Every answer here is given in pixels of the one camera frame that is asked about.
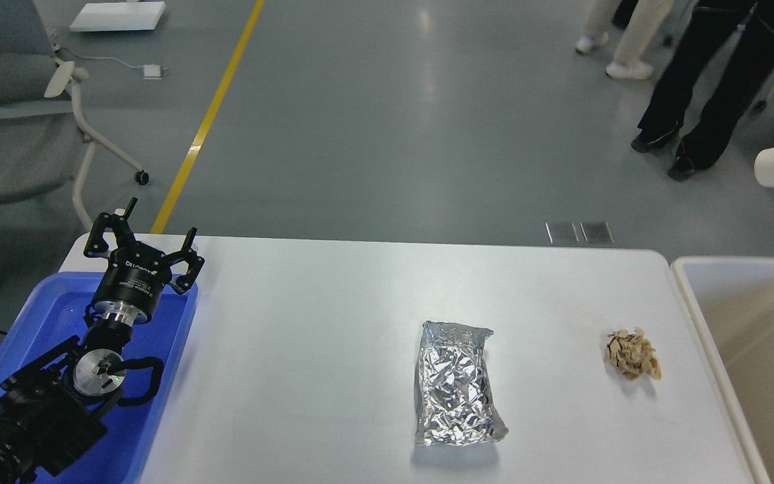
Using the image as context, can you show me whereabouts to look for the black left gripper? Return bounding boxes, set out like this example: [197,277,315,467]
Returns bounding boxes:
[84,197,205,324]

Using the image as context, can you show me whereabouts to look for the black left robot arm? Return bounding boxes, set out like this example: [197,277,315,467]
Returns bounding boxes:
[0,198,205,483]

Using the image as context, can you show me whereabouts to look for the blue plastic bin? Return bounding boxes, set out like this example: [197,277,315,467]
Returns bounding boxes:
[0,272,199,483]

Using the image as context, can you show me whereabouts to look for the grey office chair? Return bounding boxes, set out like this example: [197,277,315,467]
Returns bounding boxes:
[0,1,150,229]

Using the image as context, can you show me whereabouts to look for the white flat board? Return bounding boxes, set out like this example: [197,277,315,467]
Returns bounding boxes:
[69,1,167,32]

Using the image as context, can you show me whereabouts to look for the crumpled aluminium foil packet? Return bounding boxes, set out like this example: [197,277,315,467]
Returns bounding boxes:
[415,321,508,446]

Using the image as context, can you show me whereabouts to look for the left metal floor plate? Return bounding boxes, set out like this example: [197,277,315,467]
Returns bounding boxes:
[546,223,580,246]

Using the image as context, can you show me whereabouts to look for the metal floor plate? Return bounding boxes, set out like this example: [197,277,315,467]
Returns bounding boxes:
[546,223,580,246]
[578,221,615,245]

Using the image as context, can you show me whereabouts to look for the right metal floor plate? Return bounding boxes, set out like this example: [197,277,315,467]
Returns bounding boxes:
[578,221,615,245]

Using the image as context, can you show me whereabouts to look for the crumpled brown paper ball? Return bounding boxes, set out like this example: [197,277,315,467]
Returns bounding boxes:
[605,327,662,382]

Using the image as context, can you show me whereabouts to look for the person in beige trousers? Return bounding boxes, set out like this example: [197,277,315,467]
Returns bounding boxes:
[574,1,674,81]

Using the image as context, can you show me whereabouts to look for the beige plastic bin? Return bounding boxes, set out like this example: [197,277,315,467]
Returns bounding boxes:
[671,256,774,483]

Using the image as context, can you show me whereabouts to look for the person in black clothes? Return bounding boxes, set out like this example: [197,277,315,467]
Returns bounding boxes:
[630,0,774,182]

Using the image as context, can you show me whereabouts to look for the white power adapter with cable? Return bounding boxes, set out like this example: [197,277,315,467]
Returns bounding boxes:
[53,45,168,80]

